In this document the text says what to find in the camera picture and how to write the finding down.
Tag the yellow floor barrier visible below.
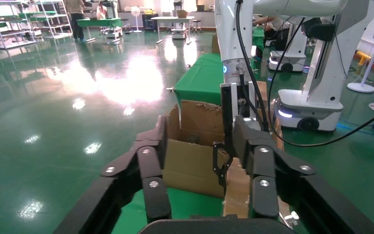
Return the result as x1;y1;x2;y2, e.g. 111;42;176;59
355;51;374;73

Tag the person in dark trousers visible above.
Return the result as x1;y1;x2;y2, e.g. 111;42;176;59
65;0;86;42

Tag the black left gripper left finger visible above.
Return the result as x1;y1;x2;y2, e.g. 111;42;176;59
54;116;172;234

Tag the white wheeled robot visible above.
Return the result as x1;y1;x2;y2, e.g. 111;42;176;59
268;18;308;73
104;25;124;41
170;27;187;40
272;0;374;133

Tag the large open cardboard carton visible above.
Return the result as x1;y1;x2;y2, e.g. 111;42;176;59
162;99;284;199

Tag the white standing fan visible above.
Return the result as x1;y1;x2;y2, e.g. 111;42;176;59
130;6;143;34
347;20;374;94

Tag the white table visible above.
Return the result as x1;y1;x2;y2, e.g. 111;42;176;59
150;15;196;45

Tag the silver camera mount bracket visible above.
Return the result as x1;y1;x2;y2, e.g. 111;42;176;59
230;82;262;130

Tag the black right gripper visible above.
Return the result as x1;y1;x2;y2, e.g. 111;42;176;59
212;83;239;195

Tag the black stool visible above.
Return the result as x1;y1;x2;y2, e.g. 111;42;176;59
190;19;203;34

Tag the black cabinet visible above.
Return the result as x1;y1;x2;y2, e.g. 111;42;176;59
142;13;159;32

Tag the green tablecloth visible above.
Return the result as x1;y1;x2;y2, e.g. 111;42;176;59
173;52;259;107
111;187;224;234

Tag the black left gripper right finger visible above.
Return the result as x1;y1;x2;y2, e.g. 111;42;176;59
233;116;374;234

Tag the person in white shirt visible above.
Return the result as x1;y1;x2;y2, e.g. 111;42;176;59
96;0;109;20

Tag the table with green cloth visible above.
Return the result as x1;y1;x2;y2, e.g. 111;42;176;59
76;18;123;42

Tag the seated person in dark clothes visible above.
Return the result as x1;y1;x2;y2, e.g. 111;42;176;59
253;15;293;49

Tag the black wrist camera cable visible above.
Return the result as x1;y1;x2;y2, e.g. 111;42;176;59
235;0;270;133

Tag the white metal shelf rack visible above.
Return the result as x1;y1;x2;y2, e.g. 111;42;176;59
0;0;37;51
18;0;75;39

